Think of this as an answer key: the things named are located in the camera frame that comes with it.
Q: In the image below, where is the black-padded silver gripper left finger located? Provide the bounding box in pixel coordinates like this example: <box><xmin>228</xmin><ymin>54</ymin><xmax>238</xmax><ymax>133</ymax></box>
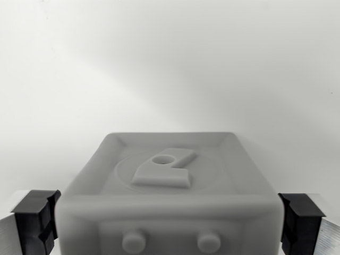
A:
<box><xmin>0</xmin><ymin>189</ymin><xmax>62</xmax><ymax>255</ymax></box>

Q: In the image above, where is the grey embossed cube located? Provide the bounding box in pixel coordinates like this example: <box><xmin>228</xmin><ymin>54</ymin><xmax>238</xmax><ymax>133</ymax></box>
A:
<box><xmin>55</xmin><ymin>130</ymin><xmax>286</xmax><ymax>255</ymax></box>

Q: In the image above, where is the black-padded silver gripper right finger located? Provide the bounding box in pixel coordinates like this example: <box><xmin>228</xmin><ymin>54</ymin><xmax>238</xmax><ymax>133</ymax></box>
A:
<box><xmin>277</xmin><ymin>192</ymin><xmax>340</xmax><ymax>255</ymax></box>

